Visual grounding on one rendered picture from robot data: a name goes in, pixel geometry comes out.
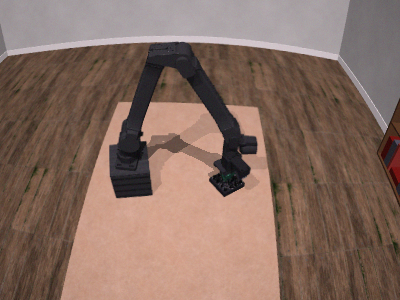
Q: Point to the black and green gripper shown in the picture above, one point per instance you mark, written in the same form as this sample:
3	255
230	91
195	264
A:
218	164

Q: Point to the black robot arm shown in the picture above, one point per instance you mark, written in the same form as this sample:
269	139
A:
179	55

